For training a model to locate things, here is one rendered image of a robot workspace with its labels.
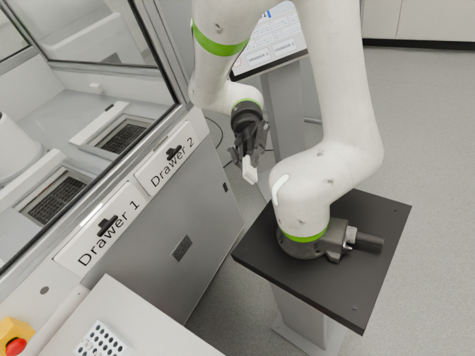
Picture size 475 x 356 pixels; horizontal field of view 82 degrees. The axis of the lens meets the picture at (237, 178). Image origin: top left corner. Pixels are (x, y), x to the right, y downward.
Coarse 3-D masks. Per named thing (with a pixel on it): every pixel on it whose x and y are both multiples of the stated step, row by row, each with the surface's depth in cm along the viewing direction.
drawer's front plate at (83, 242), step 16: (128, 192) 86; (112, 208) 82; (128, 208) 87; (96, 224) 79; (128, 224) 89; (80, 240) 76; (96, 240) 80; (112, 240) 85; (64, 256) 73; (80, 256) 77; (96, 256) 82; (80, 272) 78
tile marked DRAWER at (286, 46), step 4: (284, 40) 106; (288, 40) 106; (292, 40) 106; (276, 44) 106; (280, 44) 106; (284, 44) 106; (288, 44) 106; (292, 44) 106; (272, 48) 106; (276, 48) 106; (280, 48) 106; (284, 48) 106; (288, 48) 106; (292, 48) 107; (296, 48) 107; (276, 52) 106; (280, 52) 106; (284, 52) 106; (276, 56) 106
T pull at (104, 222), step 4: (112, 216) 80; (116, 216) 80; (104, 220) 80; (108, 220) 79; (112, 220) 79; (100, 224) 79; (104, 224) 79; (108, 224) 78; (112, 224) 79; (104, 228) 78; (108, 228) 78; (100, 232) 77; (104, 232) 78; (100, 236) 77
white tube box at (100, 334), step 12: (96, 324) 71; (84, 336) 70; (96, 336) 70; (108, 336) 69; (120, 336) 71; (84, 348) 68; (96, 348) 68; (108, 348) 67; (120, 348) 67; (132, 348) 68
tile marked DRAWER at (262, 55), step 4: (264, 48) 106; (252, 52) 105; (256, 52) 106; (260, 52) 106; (264, 52) 106; (268, 52) 106; (248, 56) 105; (252, 56) 106; (256, 56) 106; (260, 56) 106; (264, 56) 106; (268, 56) 106; (248, 60) 106; (252, 60) 106; (256, 60) 106; (260, 60) 106; (264, 60) 106; (248, 64) 106; (252, 64) 106; (256, 64) 106
